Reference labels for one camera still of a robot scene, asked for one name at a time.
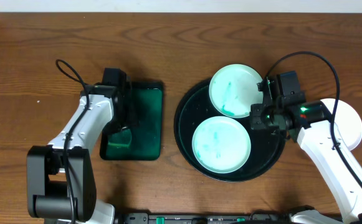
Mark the green sponge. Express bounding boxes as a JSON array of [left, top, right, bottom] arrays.
[[107, 129, 132, 149]]

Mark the pale green plate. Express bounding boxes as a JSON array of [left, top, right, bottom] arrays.
[[191, 116, 252, 174], [209, 64, 263, 118]]

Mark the white plate green stain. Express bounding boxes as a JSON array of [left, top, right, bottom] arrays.
[[335, 100, 362, 151]]

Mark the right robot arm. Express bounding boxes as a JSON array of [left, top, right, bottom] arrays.
[[250, 78, 362, 223]]

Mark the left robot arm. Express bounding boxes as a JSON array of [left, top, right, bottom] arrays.
[[26, 82, 136, 223]]

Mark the rectangular black tray green water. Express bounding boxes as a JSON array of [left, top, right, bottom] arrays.
[[100, 82, 164, 161]]

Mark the right black cable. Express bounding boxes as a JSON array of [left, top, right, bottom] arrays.
[[265, 50, 362, 212]]

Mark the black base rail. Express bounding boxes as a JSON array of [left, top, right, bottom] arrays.
[[113, 213, 291, 224]]

